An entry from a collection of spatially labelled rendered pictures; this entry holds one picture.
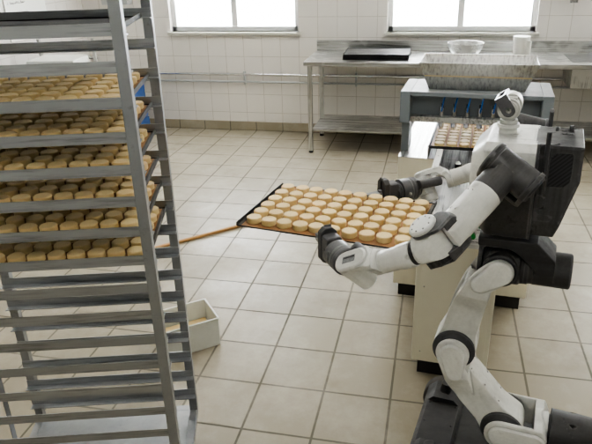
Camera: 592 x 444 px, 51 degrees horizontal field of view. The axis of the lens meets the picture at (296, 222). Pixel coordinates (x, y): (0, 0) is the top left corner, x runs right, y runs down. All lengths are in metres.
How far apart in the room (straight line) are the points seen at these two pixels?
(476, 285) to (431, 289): 0.74
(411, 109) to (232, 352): 1.54
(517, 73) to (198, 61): 4.43
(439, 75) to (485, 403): 1.62
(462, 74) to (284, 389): 1.73
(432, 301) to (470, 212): 1.21
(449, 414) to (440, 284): 0.56
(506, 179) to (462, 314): 0.62
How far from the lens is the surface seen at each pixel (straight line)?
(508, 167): 1.71
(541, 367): 3.23
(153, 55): 2.05
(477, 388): 2.32
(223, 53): 6.88
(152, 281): 1.80
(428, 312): 2.84
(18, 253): 1.97
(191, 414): 2.63
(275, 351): 3.18
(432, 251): 1.64
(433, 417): 2.54
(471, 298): 2.09
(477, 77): 3.21
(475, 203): 1.65
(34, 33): 1.68
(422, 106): 3.29
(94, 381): 2.62
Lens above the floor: 1.85
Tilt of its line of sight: 24 degrees down
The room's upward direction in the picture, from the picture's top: 2 degrees counter-clockwise
